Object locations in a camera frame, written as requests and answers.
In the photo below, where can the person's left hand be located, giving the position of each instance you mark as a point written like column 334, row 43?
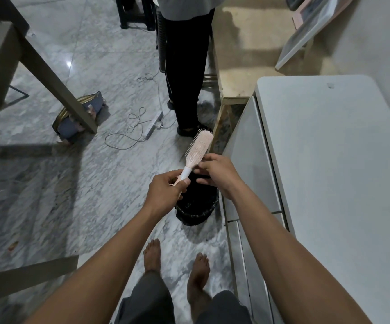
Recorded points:
column 159, row 194

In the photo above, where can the person's right hand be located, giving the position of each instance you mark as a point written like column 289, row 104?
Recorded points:
column 223, row 173

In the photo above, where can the person's right thumb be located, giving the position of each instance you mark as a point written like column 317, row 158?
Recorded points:
column 204, row 181

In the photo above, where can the person's left thumb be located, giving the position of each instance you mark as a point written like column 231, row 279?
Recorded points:
column 174, row 175

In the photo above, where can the person's right middle finger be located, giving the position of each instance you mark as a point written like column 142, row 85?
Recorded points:
column 209, row 158

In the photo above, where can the pink hairbrush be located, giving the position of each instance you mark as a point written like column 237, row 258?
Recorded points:
column 198, row 146

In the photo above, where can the person's right forearm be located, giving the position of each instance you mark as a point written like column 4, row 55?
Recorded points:
column 289, row 263

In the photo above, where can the person's left forearm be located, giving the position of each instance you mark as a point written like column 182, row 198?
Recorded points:
column 103, row 266

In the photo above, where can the black trash bin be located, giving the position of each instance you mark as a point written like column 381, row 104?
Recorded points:
column 198, row 205

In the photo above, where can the white power strip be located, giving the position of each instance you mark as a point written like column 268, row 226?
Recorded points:
column 154, row 124

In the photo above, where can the person's left foot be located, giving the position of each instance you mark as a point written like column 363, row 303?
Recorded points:
column 152, row 254

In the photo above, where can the person's foot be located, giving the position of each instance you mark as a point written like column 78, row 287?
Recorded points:
column 152, row 254
column 197, row 283

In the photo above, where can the person's right foot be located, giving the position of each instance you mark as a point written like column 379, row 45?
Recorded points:
column 197, row 283

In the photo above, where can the blue bag with gold trim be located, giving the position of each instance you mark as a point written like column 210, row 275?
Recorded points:
column 71, row 126

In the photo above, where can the wooden bench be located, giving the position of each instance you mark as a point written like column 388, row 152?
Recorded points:
column 245, row 47

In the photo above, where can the black ribbed column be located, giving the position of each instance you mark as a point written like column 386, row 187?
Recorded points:
column 161, row 43

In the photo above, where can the grey trousers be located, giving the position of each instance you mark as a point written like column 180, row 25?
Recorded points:
column 151, row 300

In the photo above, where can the white folding table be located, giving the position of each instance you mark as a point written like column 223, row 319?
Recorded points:
column 333, row 185

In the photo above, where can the white framed board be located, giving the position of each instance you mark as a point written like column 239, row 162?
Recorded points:
column 306, row 33

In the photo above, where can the black plastic stool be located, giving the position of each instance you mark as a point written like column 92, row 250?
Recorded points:
column 137, row 13

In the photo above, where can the grey table crossbar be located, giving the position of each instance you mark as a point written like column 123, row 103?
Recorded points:
column 26, row 273

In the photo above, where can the pink board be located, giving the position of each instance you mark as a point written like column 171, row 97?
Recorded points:
column 330, row 6

